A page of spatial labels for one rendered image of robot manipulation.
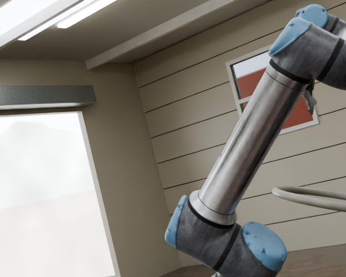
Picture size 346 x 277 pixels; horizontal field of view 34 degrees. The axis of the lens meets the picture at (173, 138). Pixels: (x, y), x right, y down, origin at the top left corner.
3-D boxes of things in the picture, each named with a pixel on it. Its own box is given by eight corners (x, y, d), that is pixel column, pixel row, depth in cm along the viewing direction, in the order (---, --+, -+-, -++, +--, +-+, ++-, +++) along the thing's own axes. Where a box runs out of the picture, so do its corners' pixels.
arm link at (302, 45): (207, 278, 163) (346, 45, 132) (153, 249, 164) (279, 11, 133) (217, 251, 177) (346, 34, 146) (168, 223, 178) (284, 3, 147)
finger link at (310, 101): (317, 115, 206) (306, 92, 204) (310, 115, 211) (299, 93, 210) (324, 111, 206) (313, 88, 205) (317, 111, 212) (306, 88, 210)
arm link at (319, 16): (339, 13, 188) (333, 20, 200) (308, -3, 189) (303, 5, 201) (325, 38, 188) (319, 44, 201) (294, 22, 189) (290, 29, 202)
